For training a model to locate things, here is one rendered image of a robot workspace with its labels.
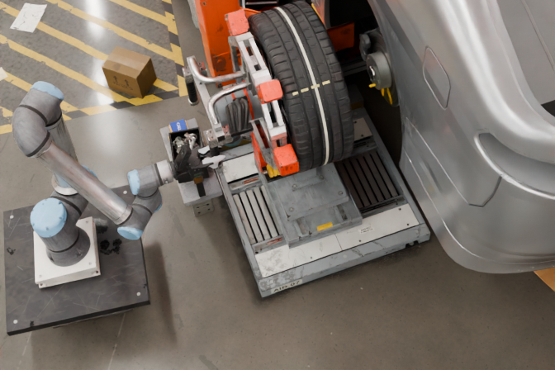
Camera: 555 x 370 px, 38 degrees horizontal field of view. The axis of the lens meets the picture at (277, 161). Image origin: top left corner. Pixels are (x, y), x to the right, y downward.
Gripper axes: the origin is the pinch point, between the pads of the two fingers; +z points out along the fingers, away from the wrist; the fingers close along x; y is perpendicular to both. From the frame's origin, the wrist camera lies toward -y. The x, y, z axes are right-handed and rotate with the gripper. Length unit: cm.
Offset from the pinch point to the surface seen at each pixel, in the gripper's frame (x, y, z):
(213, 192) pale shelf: -7.5, 37.9, -5.4
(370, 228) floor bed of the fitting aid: 15, 75, 60
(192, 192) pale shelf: -11.0, 38.0, -14.2
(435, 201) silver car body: 56, -11, 64
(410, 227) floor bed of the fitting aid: 18, 82, 79
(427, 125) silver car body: 43, -39, 64
